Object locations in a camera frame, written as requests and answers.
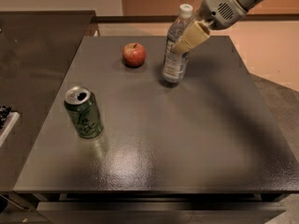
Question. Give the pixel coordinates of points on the green soda can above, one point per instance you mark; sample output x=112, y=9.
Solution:
x=81, y=106

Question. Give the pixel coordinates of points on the dark side table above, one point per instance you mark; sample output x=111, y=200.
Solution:
x=37, y=48

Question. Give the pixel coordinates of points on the white keyboard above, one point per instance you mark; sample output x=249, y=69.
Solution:
x=8, y=120

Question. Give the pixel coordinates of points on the clear blue-label plastic bottle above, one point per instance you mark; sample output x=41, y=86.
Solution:
x=175, y=62

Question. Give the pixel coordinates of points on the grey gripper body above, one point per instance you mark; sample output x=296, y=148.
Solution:
x=221, y=9

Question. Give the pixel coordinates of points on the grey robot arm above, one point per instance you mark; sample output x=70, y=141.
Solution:
x=246, y=4

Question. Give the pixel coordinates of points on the red apple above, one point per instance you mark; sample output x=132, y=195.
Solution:
x=134, y=54

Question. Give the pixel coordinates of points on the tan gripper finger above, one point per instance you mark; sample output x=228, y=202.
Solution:
x=193, y=34

